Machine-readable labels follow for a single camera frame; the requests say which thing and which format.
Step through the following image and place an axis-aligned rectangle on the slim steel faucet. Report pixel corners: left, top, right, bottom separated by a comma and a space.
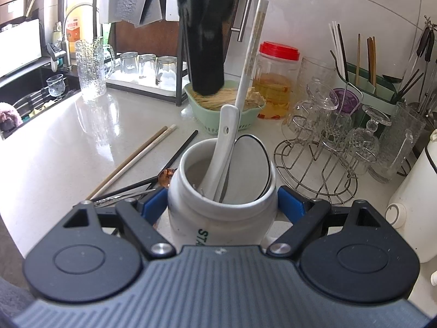
64, 2, 101, 43

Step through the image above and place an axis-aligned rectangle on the red-lidded plastic jar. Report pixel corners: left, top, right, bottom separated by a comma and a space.
252, 41, 302, 121

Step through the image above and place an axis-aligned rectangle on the tall textured glass pitcher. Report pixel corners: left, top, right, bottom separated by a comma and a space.
74, 37, 116, 104

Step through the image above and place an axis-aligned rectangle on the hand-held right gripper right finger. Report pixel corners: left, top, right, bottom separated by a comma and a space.
266, 185, 383, 258

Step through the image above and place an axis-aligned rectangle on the white appliance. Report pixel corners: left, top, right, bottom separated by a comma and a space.
0, 18, 44, 78

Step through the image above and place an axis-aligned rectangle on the silver appliance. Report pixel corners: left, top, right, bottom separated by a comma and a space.
0, 0, 28, 25

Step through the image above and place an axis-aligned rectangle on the white ceramic jar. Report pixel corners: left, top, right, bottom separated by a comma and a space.
167, 138, 278, 247

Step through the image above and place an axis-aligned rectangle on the black metal shelf rack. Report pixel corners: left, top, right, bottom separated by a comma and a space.
93, 0, 193, 107

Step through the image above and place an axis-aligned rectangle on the small glass cup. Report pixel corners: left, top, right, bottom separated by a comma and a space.
45, 74, 66, 98

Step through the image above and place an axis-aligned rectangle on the row of hanging utensils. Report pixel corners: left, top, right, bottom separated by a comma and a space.
396, 15, 437, 117

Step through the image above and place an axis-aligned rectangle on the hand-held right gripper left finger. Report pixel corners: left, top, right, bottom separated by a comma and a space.
62, 187, 177, 261

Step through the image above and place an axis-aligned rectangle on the copper spoon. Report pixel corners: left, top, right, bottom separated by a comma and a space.
91, 167, 177, 201

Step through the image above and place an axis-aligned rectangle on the white black-rimmed spoon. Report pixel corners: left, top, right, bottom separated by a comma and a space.
223, 134, 274, 201

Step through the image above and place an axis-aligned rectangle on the black chopstick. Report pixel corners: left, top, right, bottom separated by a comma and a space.
145, 129, 199, 194

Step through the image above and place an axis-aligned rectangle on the dried noodle bundle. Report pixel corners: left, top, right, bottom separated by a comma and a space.
192, 87, 266, 112

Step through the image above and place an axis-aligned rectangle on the white chopstick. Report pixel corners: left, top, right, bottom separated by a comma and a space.
218, 0, 270, 199
97, 124, 178, 194

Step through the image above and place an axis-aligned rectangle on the steel cabinet handle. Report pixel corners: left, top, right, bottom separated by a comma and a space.
229, 0, 256, 42

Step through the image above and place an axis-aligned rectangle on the brown fuzzy brush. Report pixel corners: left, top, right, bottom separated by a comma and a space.
0, 102, 24, 133

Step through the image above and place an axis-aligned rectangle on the white hanging board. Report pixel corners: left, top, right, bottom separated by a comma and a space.
165, 0, 180, 22
98, 0, 121, 24

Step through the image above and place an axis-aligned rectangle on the wire cup rack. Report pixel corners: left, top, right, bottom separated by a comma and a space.
273, 79, 379, 206

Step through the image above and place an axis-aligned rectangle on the black sink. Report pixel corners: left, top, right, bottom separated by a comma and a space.
0, 64, 82, 141

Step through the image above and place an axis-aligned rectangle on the green utensil holder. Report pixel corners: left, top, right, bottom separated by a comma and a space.
335, 61, 408, 114

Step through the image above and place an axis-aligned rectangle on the grey hanging board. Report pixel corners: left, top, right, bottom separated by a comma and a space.
141, 0, 165, 25

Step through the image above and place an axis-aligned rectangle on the crystal stemmed glass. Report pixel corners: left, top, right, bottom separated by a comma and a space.
305, 81, 340, 124
281, 100, 312, 139
326, 107, 354, 144
346, 104, 392, 176

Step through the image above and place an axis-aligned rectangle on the wooden chopstick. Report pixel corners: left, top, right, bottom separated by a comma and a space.
86, 126, 169, 201

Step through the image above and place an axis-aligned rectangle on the clear drinking glass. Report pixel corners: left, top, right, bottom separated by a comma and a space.
137, 54, 158, 80
119, 51, 139, 76
155, 55, 179, 87

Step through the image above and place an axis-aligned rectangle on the large textured glass mug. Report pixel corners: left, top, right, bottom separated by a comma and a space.
368, 102, 428, 184

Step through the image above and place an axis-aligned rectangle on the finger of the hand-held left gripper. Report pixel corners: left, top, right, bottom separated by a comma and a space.
179, 3, 226, 96

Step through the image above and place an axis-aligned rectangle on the white ceramic spoon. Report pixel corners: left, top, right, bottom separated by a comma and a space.
201, 104, 240, 203

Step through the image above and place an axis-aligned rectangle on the white tray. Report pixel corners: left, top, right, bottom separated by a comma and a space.
105, 62, 192, 99

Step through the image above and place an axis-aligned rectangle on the green plastic basket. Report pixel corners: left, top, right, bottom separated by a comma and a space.
184, 81, 267, 136

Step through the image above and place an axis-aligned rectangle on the yellow bottle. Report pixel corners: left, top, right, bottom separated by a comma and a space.
66, 5, 94, 57

